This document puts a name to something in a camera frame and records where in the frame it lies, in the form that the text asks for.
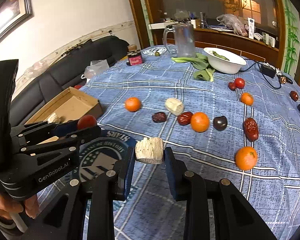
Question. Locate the brown jujube at edge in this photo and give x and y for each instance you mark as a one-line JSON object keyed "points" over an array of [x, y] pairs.
{"points": [[294, 96]]}

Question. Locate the cardboard box tray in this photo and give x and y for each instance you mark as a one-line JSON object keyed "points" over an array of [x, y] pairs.
{"points": [[70, 104]]}

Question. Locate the dark purple plum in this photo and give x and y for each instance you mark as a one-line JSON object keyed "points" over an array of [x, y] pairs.
{"points": [[220, 123]]}

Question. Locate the green leafy vegetable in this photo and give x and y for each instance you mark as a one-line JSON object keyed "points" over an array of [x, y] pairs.
{"points": [[204, 71]]}

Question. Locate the black leather sofa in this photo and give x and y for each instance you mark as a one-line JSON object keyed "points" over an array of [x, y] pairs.
{"points": [[64, 73]]}

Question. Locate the small dark red fruit far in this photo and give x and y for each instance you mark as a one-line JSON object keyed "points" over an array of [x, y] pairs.
{"points": [[232, 86]]}

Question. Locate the plastic bag on sideboard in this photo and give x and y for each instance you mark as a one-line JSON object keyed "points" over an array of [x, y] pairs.
{"points": [[232, 22]]}

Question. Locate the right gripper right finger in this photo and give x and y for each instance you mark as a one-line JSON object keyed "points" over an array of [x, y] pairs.
{"points": [[175, 169]]}

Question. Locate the orange tangerine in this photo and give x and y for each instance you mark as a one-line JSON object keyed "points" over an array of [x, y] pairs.
{"points": [[246, 158], [247, 99], [200, 122], [132, 104]]}

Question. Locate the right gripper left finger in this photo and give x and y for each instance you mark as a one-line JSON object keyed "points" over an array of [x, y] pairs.
{"points": [[124, 169]]}

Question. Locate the white sponge cube in box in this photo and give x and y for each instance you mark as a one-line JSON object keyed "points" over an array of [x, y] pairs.
{"points": [[54, 118]]}

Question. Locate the dark jujube on table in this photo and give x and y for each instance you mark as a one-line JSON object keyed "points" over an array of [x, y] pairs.
{"points": [[159, 117]]}

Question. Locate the framed wall picture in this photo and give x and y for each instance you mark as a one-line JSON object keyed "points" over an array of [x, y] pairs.
{"points": [[13, 13]]}

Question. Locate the black power adapter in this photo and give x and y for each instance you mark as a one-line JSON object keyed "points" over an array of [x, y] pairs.
{"points": [[267, 70]]}

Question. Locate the red jujube by tangerine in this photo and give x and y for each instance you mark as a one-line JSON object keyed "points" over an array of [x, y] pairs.
{"points": [[185, 118]]}

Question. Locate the blue plaid tablecloth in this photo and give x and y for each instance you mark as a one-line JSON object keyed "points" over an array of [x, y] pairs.
{"points": [[272, 186]]}

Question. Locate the large red jujube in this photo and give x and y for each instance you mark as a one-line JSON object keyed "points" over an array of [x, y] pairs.
{"points": [[251, 129]]}

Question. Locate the red cherry tomato far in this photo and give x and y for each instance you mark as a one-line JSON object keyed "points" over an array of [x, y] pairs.
{"points": [[239, 83]]}

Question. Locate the clear plastic pitcher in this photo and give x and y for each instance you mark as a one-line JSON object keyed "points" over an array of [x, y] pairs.
{"points": [[183, 39]]}

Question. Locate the wooden sideboard cabinet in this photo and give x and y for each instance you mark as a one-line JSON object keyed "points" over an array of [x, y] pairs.
{"points": [[268, 15]]}

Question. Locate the white bowl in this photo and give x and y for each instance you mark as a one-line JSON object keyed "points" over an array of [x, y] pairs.
{"points": [[224, 61]]}

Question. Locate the clear plastic bag on sofa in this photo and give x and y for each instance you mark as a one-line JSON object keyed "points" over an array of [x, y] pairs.
{"points": [[95, 68]]}

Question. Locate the person's left hand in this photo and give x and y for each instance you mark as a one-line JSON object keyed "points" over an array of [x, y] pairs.
{"points": [[8, 205]]}

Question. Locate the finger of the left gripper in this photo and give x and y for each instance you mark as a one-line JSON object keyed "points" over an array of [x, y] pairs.
{"points": [[43, 130], [82, 136]]}

